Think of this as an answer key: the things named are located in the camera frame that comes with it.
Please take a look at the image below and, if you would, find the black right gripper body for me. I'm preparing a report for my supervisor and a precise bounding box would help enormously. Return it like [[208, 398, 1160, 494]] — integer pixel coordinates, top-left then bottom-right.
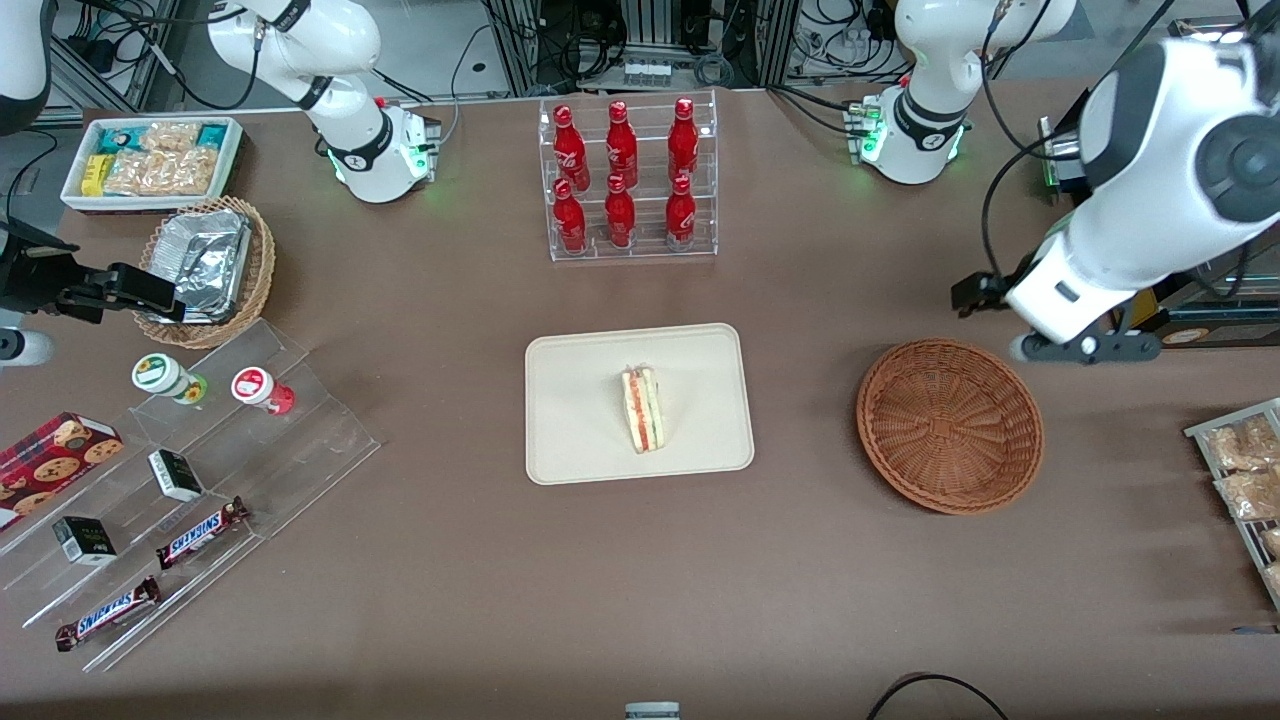
[[0, 224, 82, 314]]

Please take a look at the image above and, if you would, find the triangular sandwich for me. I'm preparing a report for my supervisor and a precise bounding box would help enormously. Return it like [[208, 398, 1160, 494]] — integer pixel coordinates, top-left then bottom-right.
[[621, 365, 667, 456]]

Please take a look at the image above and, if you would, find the light wicker basket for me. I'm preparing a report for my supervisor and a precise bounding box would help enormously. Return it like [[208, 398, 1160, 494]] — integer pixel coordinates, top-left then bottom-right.
[[133, 196, 278, 351]]

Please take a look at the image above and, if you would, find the round brown wicker basket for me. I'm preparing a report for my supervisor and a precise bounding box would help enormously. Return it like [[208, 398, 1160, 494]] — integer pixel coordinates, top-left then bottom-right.
[[856, 338, 1046, 517]]

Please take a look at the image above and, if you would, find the beige rectangular tray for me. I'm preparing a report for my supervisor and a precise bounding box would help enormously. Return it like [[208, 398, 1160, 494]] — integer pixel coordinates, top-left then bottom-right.
[[525, 322, 756, 487]]

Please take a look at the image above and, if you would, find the aluminium foil container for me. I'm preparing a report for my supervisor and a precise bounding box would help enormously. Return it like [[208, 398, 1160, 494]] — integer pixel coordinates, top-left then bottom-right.
[[148, 209, 252, 324]]

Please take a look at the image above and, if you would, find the green lid cup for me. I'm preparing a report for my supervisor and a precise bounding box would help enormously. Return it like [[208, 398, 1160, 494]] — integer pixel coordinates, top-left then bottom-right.
[[131, 353, 209, 406]]

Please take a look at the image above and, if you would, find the white rectangular snack bin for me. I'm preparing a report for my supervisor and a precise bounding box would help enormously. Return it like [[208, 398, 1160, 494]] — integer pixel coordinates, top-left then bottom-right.
[[60, 115, 246, 217]]

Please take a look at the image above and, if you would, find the large clear cracker bag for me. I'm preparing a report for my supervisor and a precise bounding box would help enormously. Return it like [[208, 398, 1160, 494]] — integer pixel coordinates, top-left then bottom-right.
[[103, 147, 219, 197]]

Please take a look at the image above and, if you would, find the red lid cup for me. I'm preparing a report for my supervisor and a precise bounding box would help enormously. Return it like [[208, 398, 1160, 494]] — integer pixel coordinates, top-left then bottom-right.
[[231, 366, 297, 417]]

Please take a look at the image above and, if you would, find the small clear cracker bag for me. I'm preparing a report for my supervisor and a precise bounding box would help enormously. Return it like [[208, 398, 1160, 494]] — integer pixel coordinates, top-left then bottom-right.
[[138, 120, 203, 154]]

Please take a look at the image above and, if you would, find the red cookie box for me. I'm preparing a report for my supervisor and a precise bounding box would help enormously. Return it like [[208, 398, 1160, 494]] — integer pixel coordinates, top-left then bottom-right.
[[0, 411, 126, 534]]

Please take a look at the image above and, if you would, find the small black box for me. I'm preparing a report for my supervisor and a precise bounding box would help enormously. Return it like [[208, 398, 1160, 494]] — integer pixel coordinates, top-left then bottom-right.
[[52, 515, 119, 567], [147, 449, 206, 504]]

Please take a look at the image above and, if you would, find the clear acrylic stepped shelf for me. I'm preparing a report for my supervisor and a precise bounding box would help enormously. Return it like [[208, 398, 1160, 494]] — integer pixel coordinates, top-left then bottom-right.
[[0, 318, 383, 674]]

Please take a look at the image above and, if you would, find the snickers bar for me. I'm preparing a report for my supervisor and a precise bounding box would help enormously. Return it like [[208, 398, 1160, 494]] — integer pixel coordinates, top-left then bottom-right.
[[155, 497, 251, 572], [55, 575, 163, 654]]

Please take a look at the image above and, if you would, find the red cola bottle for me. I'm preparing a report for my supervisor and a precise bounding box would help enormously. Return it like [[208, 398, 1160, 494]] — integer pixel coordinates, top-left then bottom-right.
[[606, 100, 640, 190], [667, 97, 701, 187], [552, 178, 589, 254], [604, 174, 638, 250], [664, 175, 698, 250], [552, 104, 592, 193]]

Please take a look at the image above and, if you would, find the clear acrylic bottle rack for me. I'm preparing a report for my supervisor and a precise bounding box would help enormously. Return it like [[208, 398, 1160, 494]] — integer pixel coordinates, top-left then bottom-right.
[[538, 89, 720, 264]]

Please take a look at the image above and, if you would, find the aluminium equipment rack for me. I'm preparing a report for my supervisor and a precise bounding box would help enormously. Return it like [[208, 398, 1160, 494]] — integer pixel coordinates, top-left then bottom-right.
[[485, 0, 801, 96]]

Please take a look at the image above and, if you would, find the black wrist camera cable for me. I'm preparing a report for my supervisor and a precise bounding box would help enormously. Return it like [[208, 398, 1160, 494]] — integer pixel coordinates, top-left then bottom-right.
[[978, 0, 1061, 286]]

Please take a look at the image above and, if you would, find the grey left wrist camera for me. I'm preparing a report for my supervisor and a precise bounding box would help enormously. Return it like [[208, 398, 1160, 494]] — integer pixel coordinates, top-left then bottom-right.
[[1008, 328, 1163, 364]]

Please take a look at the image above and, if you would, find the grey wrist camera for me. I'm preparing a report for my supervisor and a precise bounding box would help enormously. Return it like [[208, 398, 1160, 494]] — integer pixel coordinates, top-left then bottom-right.
[[0, 328, 57, 368], [1008, 328, 1163, 364]]

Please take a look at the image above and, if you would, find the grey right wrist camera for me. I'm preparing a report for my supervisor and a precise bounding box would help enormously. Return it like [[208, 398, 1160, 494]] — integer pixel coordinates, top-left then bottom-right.
[[0, 328, 57, 368]]

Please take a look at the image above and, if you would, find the silver wire rack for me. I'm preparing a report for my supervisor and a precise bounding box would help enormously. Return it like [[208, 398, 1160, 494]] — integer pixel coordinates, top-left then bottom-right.
[[1184, 397, 1280, 612]]

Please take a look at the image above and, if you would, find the black cable loop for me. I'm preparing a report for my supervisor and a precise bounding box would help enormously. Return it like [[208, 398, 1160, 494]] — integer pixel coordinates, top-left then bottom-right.
[[865, 672, 1011, 720]]

